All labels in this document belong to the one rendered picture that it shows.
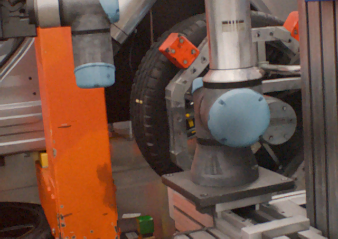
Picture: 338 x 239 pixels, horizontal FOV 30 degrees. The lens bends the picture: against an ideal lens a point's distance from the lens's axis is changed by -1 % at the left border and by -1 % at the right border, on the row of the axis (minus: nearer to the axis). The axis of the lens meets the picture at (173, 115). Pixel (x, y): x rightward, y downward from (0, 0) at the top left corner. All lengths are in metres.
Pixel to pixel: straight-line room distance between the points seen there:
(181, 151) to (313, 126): 0.68
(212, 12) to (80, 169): 0.73
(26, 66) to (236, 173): 1.11
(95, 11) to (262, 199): 0.53
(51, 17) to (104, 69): 0.14
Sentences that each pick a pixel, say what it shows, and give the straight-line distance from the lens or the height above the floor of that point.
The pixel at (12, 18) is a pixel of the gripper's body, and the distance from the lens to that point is 1.20.
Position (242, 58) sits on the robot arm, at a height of 1.09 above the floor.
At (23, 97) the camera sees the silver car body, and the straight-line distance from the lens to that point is 2.26.
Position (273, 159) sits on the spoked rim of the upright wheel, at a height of 0.68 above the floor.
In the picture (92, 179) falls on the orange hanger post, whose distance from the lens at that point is 1.77.
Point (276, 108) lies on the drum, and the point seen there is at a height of 0.89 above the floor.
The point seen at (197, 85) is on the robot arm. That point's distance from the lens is 1.34.
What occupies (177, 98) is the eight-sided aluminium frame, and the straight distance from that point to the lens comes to 1.87.
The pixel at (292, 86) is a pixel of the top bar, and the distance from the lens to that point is 1.80.
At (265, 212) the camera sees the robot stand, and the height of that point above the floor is 0.76.
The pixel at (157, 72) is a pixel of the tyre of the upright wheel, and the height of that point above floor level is 1.01.
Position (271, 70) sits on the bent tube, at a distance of 1.89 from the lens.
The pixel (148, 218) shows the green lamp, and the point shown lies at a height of 0.66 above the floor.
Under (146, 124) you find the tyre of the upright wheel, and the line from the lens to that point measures 1.96.
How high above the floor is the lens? 1.19
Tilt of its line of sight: 9 degrees down
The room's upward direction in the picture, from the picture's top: 4 degrees counter-clockwise
